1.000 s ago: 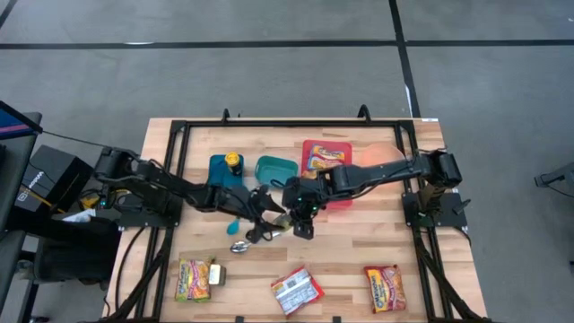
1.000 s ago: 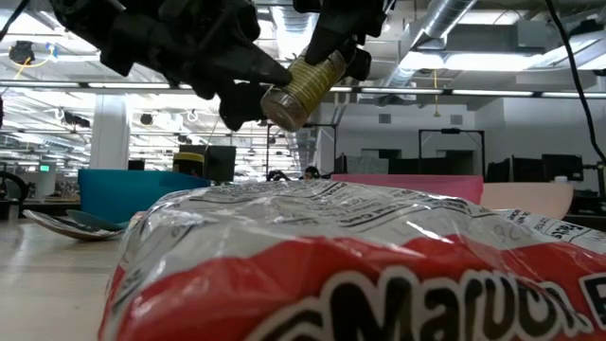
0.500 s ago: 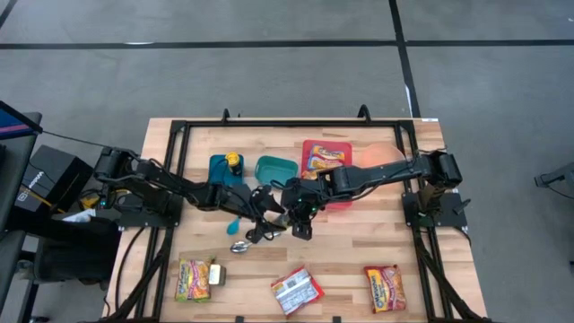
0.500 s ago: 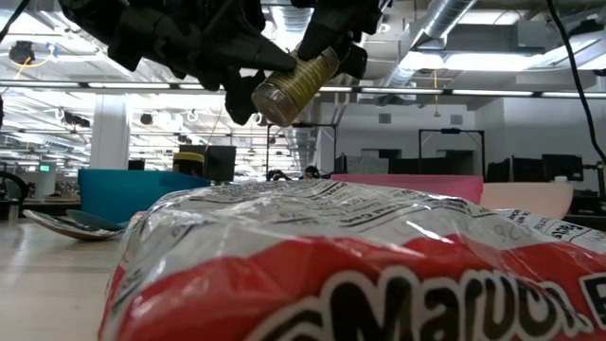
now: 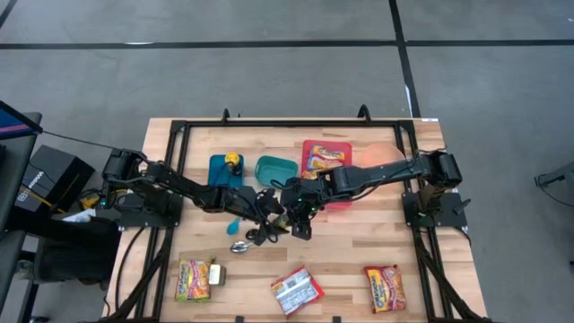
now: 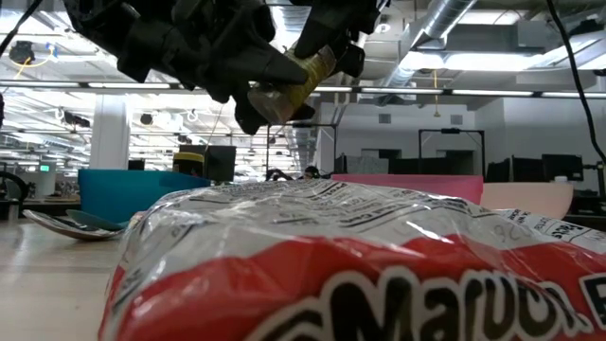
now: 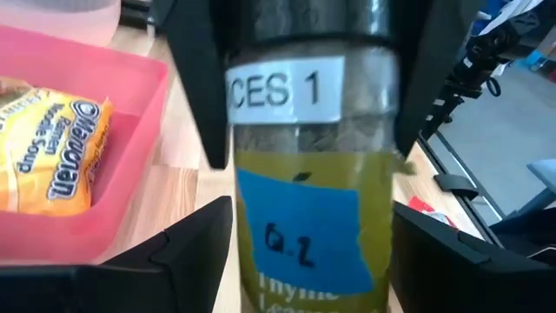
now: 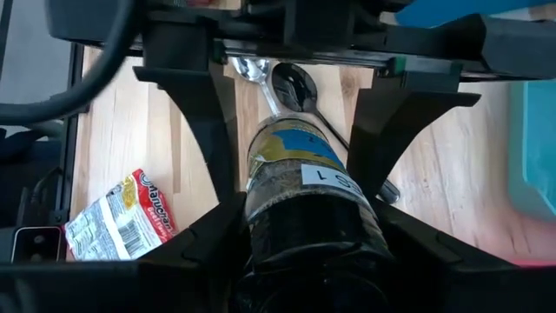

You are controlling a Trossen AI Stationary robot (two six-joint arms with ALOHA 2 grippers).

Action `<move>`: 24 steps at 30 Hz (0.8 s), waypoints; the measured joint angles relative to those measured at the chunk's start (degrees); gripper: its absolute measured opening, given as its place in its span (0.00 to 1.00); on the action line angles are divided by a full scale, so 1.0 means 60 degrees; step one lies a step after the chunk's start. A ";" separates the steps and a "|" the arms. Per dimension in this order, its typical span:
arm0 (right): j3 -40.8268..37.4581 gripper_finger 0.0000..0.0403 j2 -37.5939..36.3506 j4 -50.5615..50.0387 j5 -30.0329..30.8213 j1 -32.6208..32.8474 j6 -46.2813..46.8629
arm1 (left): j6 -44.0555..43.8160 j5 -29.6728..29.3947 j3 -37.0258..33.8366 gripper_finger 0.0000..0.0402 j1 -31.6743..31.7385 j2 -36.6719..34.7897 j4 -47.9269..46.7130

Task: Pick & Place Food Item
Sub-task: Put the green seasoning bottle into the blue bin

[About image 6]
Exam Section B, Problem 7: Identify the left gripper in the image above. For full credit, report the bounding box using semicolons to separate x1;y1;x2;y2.
116;0;317;136

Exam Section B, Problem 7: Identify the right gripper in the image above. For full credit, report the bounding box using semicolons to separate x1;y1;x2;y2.
292;0;392;61

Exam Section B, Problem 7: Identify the translucent orange plastic bowl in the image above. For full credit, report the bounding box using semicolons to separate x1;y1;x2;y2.
480;182;576;221

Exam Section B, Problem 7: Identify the large black monitor back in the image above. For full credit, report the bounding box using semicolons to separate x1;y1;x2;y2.
178;144;237;184

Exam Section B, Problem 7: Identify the white pillar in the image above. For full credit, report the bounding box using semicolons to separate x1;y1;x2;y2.
88;94;132;171

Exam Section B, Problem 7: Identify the blue rectangular plastic bin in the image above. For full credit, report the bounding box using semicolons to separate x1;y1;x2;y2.
78;169;213;224

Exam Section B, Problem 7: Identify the red ramen packet silver back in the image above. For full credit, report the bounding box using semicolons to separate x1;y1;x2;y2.
97;178;606;341

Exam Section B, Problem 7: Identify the red rectangular plastic tray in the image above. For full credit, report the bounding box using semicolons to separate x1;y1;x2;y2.
330;173;485;206

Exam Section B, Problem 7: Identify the silver metal spoon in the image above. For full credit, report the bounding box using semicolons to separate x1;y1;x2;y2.
22;208;127;242

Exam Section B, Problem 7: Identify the black computer monitor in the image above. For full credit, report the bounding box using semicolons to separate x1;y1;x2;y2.
510;155;544;184
486;158;512;184
542;153;584;183

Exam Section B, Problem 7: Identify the black round chair back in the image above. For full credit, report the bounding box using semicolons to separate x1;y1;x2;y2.
0;170;37;222

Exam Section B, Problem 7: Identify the corrugated silver ventilation duct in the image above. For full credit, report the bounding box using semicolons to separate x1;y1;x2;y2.
283;123;323;176

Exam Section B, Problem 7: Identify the black ceiling device yellow cable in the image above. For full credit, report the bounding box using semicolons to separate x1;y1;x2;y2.
9;41;35;65

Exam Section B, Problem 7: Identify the black hanging cable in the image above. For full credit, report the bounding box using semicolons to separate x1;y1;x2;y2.
545;0;606;165
0;0;45;58

